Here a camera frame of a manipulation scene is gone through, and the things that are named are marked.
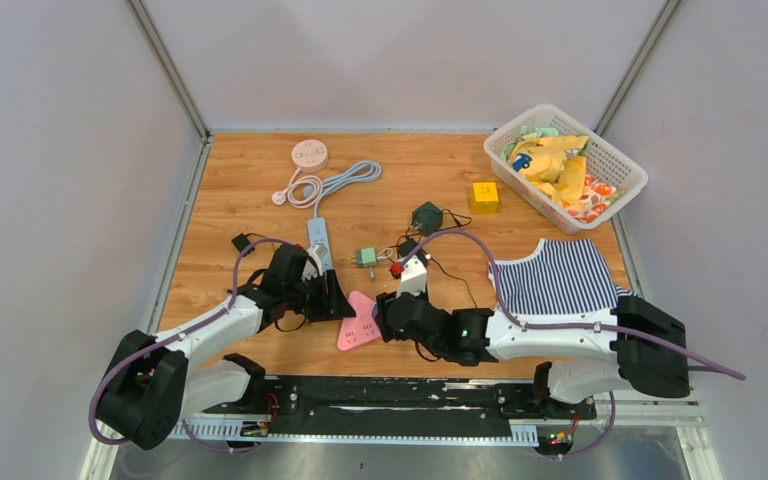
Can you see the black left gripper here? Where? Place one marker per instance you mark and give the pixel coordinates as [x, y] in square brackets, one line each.
[333, 305]

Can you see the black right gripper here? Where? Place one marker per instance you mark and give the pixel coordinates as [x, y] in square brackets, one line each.
[384, 302]

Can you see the yellow cube power socket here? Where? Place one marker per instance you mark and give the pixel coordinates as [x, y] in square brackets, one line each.
[484, 198]

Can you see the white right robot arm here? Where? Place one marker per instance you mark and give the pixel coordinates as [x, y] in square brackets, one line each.
[631, 346]

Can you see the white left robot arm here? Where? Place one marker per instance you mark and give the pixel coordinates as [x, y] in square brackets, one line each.
[154, 381]

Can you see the pink triangular power socket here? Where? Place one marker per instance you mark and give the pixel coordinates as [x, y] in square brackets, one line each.
[362, 328]

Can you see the green USB charger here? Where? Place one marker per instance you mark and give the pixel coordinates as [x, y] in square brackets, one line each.
[366, 257]

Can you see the light blue power strip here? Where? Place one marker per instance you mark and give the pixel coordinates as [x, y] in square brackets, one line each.
[319, 239]

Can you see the black power adapter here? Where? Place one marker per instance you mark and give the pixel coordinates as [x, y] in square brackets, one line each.
[408, 248]

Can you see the blue striped shirt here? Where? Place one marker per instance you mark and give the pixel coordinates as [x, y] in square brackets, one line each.
[559, 278]

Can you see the dark green cube socket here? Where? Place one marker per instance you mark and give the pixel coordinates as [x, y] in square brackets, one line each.
[427, 218]

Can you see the round pink power socket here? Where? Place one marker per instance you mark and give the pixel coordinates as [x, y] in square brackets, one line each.
[310, 156]

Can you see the yellow cloth in basket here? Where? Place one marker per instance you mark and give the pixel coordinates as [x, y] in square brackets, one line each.
[555, 165]

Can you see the floral cloth in basket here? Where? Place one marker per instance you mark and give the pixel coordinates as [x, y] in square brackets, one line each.
[588, 202]

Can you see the white plastic basket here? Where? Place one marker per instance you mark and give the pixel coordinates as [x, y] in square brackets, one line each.
[605, 163]

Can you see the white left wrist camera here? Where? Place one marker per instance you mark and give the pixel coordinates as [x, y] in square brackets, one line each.
[314, 265]

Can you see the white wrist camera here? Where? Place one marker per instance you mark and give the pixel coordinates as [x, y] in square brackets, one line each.
[412, 275]
[314, 265]

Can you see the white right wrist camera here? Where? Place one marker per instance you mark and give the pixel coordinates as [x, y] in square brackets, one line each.
[412, 275]

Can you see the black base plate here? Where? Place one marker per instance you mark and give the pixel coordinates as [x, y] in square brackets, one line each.
[358, 409]

